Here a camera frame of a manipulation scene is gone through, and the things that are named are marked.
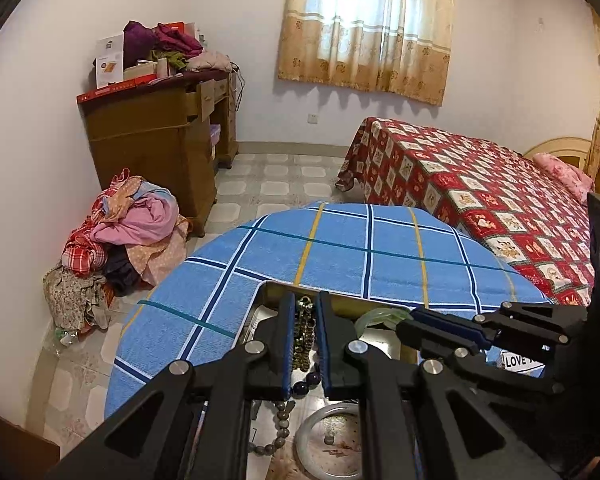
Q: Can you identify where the heap of colourful clothes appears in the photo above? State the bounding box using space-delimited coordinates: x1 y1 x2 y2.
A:
42 169 191 333

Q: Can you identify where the pink tin box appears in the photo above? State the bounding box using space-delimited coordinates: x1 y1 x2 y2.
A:
240 282 421 480

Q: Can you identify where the pink pillow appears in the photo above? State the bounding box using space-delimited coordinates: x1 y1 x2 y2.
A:
532 152 595 206

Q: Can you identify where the beige window curtain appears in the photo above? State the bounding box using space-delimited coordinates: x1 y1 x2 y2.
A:
278 0 457 107

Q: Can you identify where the small beige box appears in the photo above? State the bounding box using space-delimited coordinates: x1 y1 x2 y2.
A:
135 57 170 78

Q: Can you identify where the gold bead necklace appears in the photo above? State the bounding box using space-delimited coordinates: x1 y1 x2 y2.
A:
292 296 318 376

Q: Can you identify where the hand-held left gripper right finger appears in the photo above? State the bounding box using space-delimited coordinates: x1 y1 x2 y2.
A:
314 290 566 480

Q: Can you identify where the flat red box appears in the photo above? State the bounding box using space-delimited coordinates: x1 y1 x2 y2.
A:
76 74 158 107

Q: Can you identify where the green jade bangle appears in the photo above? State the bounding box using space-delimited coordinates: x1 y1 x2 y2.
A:
354 307 413 341

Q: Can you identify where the wooden desk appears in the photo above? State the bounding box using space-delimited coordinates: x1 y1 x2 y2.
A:
82 67 241 238

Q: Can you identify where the pile of clothes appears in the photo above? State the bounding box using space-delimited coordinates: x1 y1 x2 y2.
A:
150 22 233 73

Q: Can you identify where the blue plaid tablecloth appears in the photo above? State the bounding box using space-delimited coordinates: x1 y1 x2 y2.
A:
104 201 556 421

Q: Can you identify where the white cardboard box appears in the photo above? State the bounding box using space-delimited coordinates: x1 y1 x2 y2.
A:
94 34 126 90

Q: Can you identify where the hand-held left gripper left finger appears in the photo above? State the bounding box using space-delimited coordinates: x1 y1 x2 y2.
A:
45 290 298 480

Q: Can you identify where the dark brown wooden board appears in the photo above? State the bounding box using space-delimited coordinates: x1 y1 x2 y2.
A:
0 405 61 480

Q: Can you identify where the cream headboard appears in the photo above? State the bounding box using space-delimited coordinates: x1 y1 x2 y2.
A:
522 136 600 196

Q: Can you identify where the white paper packet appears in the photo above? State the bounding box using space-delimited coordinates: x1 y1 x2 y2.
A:
242 305 278 346

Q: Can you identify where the black cable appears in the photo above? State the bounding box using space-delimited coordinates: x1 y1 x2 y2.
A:
229 62 246 113

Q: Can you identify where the red patterned bed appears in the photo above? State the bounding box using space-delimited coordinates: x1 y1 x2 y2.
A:
336 116 598 307

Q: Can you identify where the purple cloth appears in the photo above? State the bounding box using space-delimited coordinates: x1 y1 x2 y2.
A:
122 20 158 68

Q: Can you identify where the clear plastic bottle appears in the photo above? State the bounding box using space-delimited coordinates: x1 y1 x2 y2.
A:
54 326 83 348

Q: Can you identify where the dark blue bead bracelet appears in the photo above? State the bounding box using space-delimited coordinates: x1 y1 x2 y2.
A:
290 370 326 398

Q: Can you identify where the silver bangle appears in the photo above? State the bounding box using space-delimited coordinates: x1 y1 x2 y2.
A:
294 402 366 480

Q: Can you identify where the grey bead bracelet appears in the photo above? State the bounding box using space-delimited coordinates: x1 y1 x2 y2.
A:
247 400 296 457

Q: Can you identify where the white cloth label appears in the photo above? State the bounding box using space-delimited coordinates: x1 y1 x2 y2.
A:
500 351 548 376

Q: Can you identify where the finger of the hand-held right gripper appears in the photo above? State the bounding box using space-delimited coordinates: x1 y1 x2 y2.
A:
410 301 588 348
396 321 551 396

